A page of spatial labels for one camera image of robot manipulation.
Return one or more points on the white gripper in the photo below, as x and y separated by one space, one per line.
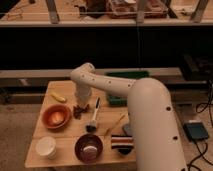
83 94

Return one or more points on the dark purple grapes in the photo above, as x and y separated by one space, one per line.
78 111

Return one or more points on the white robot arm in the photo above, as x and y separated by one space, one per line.
157 141

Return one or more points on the orange bowl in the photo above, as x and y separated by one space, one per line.
46 116

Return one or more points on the orange item in bowl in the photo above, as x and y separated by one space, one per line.
56 118

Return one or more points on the purple bowl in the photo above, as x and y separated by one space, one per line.
88 148

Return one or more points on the yellow banana toy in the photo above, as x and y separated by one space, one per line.
59 98

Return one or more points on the wooden stick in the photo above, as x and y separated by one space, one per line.
113 126

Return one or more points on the striped cloth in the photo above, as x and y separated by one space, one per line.
118 141

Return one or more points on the white paper cup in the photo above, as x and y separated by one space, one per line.
46 147

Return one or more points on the wooden shelf with clutter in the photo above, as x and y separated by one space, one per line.
105 13

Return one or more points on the black box on floor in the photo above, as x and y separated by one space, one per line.
195 131

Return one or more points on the dish brush white handle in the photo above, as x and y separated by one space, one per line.
91 126

